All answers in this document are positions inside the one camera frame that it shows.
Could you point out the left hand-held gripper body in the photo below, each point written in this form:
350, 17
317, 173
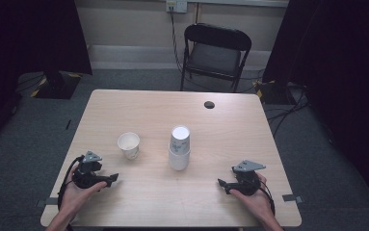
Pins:
85, 176

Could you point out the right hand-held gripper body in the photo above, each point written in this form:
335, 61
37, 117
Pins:
248, 183

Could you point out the white paper cup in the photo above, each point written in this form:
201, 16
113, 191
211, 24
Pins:
129, 142
179, 162
180, 141

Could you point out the person's right hand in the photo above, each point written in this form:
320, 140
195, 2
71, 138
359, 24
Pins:
256, 203

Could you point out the person's left hand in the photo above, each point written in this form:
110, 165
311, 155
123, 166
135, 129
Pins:
74, 199

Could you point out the grey tape strip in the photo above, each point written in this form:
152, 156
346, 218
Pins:
293, 198
48, 201

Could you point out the small black floor marker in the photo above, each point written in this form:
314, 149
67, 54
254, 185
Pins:
68, 124

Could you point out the black stand base yellow tape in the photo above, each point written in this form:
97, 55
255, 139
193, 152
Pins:
57, 86
273, 94

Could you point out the black folding chair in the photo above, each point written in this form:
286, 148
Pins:
217, 37

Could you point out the black curtain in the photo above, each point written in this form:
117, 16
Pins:
333, 48
28, 32

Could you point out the white wall socket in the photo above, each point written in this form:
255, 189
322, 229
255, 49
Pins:
176, 5

